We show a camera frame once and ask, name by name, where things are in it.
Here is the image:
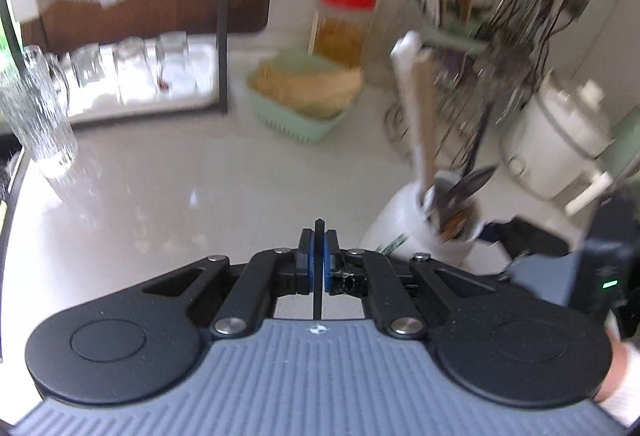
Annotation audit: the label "steel wire glass rack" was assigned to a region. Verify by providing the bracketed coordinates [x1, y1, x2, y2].
[385, 56, 506, 167]

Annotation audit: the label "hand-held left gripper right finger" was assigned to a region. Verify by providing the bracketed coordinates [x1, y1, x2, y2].
[323, 229, 503, 341]

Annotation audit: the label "light green utensil holder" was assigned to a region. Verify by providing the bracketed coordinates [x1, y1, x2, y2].
[417, 0, 493, 54]

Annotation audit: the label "glass pot lid white knob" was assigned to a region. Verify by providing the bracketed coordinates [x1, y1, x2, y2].
[537, 70, 616, 161]

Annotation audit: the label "tall ribbed glass mug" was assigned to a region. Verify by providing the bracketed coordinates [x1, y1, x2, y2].
[0, 44, 79, 180]

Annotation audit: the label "red-lidded plastic jar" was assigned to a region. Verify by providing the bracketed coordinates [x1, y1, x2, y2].
[307, 0, 378, 69]

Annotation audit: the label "mint green basket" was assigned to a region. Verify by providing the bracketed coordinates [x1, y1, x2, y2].
[246, 46, 365, 147]

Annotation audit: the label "white electric pot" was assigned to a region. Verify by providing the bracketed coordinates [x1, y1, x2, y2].
[500, 70, 618, 217]

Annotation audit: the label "enoki mushrooms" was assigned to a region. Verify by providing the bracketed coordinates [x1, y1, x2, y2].
[250, 60, 365, 119]

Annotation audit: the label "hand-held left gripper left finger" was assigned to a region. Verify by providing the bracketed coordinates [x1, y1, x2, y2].
[141, 227, 318, 341]

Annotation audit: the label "white chopstick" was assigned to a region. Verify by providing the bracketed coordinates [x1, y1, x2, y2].
[391, 30, 426, 167]

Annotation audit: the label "black metal shelf rack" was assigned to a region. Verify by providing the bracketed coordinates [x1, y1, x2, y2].
[0, 0, 232, 117]

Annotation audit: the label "mint green container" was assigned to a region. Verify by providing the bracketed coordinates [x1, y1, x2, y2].
[595, 113, 640, 181]

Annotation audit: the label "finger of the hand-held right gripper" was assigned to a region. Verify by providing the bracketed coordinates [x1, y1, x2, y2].
[482, 215, 576, 267]

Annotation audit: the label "white ceramic utensil jar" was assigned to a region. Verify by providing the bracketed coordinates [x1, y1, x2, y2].
[360, 168, 488, 269]

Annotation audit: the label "person's right forearm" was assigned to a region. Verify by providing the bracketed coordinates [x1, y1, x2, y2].
[595, 311, 640, 428]

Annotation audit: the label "white drain tray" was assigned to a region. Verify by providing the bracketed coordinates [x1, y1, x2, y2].
[65, 36, 223, 123]

